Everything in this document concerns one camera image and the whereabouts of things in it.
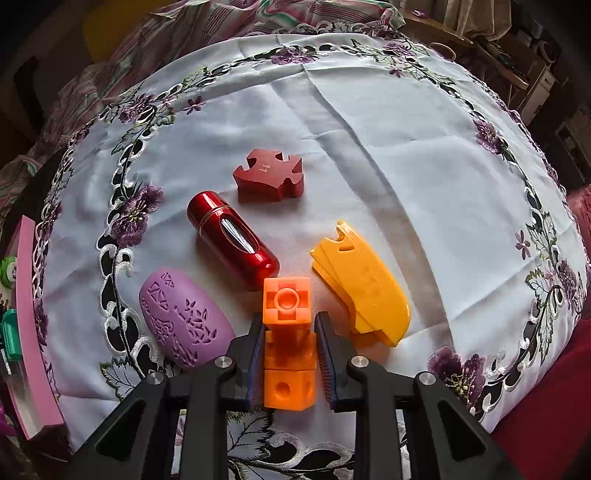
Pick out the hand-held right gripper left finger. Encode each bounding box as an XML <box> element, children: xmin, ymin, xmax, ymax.
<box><xmin>69</xmin><ymin>316</ymin><xmax>265</xmax><ymax>480</ymax></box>

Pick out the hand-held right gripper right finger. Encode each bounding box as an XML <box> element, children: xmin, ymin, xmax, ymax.
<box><xmin>315</xmin><ymin>311</ymin><xmax>522</xmax><ymax>480</ymax></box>

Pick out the orange building block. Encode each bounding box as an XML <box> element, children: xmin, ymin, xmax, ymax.
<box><xmin>262</xmin><ymin>276</ymin><xmax>319</xmax><ymax>411</ymax></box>

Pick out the yellow plastic piece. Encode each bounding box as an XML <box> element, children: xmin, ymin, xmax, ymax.
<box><xmin>309</xmin><ymin>219</ymin><xmax>413</xmax><ymax>348</ymax></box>

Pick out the purple patterned oval case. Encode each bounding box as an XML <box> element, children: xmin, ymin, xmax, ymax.
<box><xmin>139</xmin><ymin>265</ymin><xmax>236</xmax><ymax>372</ymax></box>

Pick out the red metal cylinder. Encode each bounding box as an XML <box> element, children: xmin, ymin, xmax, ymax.
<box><xmin>187</xmin><ymin>191</ymin><xmax>281</xmax><ymax>292</ymax></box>

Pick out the red puzzle piece block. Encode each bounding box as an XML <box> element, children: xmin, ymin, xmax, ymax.
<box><xmin>232</xmin><ymin>148</ymin><xmax>305</xmax><ymax>204</ymax></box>

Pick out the pink cardboard box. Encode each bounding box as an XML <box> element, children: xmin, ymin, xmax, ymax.
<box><xmin>11</xmin><ymin>215</ymin><xmax>65</xmax><ymax>441</ymax></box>

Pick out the teal plastic piece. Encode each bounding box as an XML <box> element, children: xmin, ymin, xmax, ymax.
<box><xmin>0</xmin><ymin>308</ymin><xmax>21</xmax><ymax>363</ymax></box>

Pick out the red cloth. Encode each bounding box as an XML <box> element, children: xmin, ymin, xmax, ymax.
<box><xmin>487</xmin><ymin>182</ymin><xmax>591</xmax><ymax>480</ymax></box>

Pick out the white floral embroidered tablecloth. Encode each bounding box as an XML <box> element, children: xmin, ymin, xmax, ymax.
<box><xmin>32</xmin><ymin>30</ymin><xmax>591</xmax><ymax>480</ymax></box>

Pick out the pink green striped blanket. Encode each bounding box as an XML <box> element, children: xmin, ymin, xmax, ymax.
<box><xmin>0</xmin><ymin>0</ymin><xmax>407</xmax><ymax>222</ymax></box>

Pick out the wooden bedside table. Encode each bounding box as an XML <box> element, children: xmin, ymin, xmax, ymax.
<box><xmin>402</xmin><ymin>11</ymin><xmax>476</xmax><ymax>51</ymax></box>

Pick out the cluttered wooden desk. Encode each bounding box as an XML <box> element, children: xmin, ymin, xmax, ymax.
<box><xmin>462</xmin><ymin>0</ymin><xmax>591</xmax><ymax>185</ymax></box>

